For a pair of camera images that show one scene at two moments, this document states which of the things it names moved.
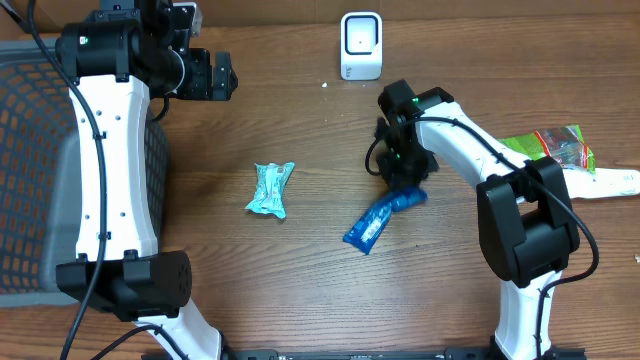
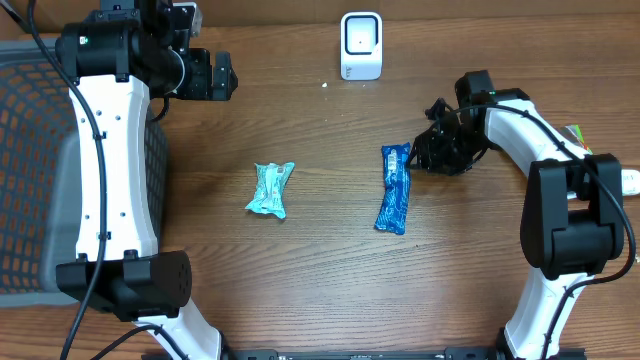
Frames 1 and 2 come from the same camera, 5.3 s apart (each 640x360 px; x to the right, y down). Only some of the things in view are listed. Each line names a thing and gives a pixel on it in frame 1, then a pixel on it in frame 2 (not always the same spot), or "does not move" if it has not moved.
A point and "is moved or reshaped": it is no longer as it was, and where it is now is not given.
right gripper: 400,179 → 427,146
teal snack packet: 270,182 does not move
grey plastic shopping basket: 37,182 does not move
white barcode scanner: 361,46 does not move
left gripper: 203,87 does not move
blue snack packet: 369,226 is moved or reshaped
